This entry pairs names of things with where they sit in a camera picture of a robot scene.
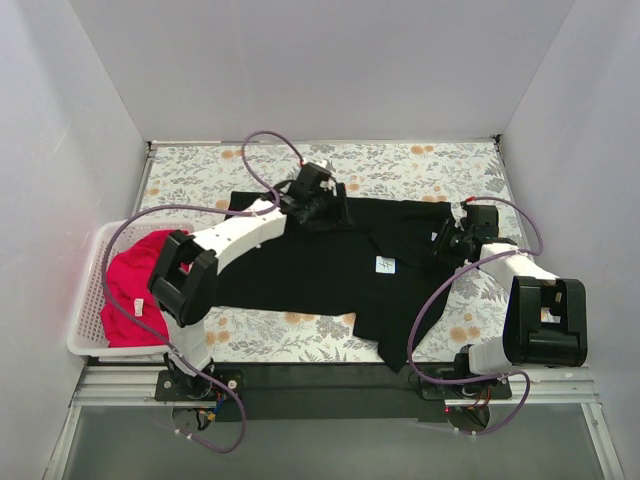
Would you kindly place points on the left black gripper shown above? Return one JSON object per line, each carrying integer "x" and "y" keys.
{"x": 316, "y": 212}

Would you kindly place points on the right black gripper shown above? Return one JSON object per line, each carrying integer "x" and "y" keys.
{"x": 447, "y": 240}

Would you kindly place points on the black t shirt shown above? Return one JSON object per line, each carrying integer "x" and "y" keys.
{"x": 378, "y": 267}

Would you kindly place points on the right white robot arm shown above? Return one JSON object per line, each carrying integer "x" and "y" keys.
{"x": 546, "y": 316}

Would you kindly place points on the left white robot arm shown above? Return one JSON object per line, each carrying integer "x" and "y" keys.
{"x": 186, "y": 275}

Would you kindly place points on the floral table cloth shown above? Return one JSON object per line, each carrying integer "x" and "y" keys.
{"x": 195, "y": 182}

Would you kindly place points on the red t shirt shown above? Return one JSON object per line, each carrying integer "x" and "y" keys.
{"x": 127, "y": 278}

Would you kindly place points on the white plastic laundry basket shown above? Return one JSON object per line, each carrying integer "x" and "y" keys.
{"x": 86, "y": 334}

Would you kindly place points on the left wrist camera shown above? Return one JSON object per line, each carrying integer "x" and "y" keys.
{"x": 324, "y": 164}

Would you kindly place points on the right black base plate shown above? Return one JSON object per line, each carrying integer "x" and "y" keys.
{"x": 466, "y": 407}

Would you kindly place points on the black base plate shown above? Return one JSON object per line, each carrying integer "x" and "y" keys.
{"x": 196, "y": 403}
{"x": 466, "y": 407}

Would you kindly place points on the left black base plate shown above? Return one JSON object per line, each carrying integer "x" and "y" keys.
{"x": 196, "y": 403}

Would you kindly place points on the aluminium frame rail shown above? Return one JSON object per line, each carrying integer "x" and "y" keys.
{"x": 127, "y": 385}

